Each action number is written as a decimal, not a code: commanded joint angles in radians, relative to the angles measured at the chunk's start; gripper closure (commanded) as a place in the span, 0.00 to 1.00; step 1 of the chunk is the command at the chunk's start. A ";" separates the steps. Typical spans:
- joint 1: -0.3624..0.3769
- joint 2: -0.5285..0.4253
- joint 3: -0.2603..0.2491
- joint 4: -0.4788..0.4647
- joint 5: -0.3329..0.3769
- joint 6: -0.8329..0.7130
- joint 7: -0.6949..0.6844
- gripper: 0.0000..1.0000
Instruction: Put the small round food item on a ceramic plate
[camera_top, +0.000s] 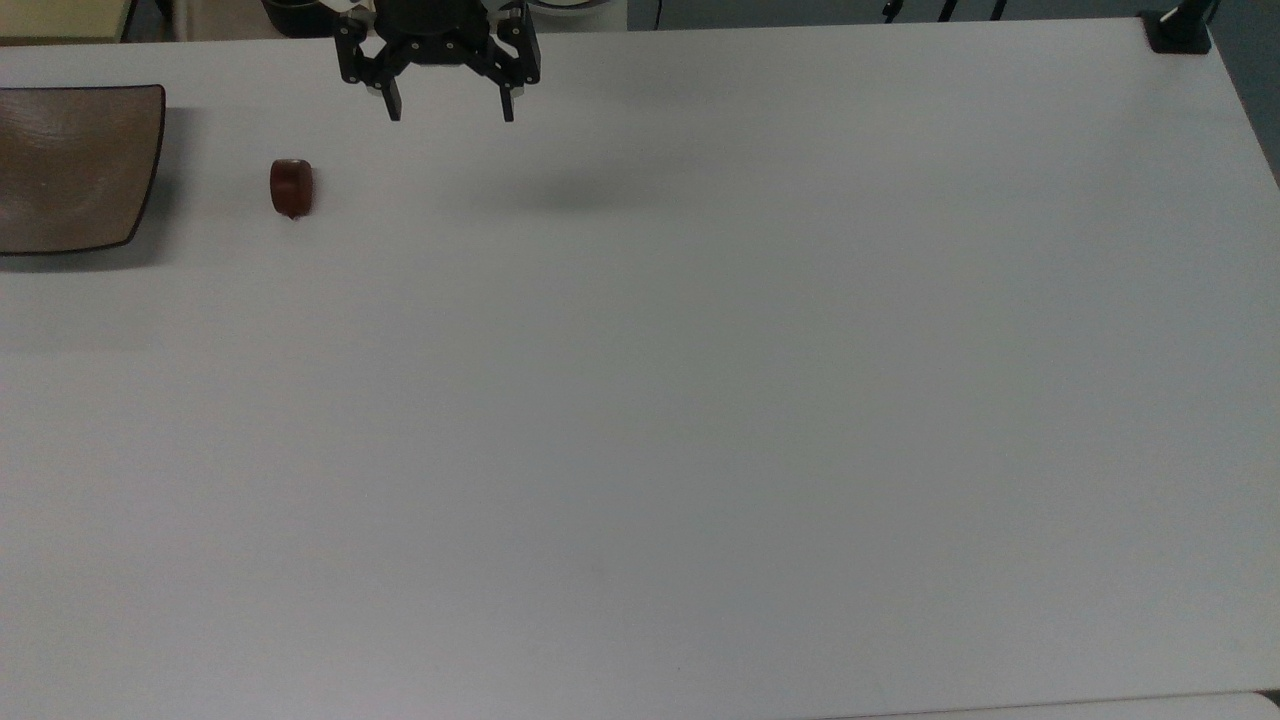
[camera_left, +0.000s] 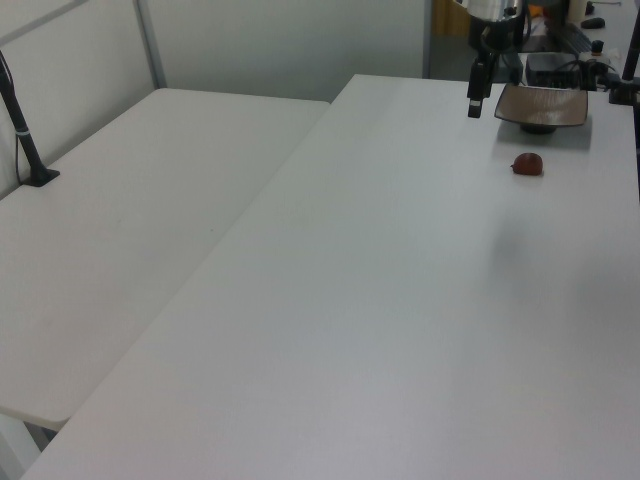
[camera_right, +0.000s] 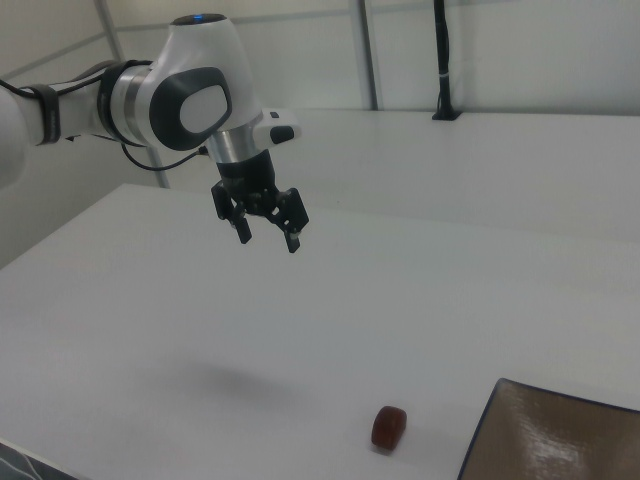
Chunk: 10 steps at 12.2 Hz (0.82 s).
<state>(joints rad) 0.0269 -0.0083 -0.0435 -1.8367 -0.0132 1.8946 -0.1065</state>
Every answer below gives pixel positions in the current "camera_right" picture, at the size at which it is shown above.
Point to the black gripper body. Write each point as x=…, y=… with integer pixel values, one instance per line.
x=247, y=172

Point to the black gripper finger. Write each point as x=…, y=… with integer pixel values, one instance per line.
x=240, y=220
x=295, y=220

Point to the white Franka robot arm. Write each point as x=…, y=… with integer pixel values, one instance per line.
x=200, y=60

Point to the square brown ceramic plate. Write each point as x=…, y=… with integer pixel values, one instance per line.
x=555, y=440

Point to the black pole with white band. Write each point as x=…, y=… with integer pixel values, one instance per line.
x=443, y=60

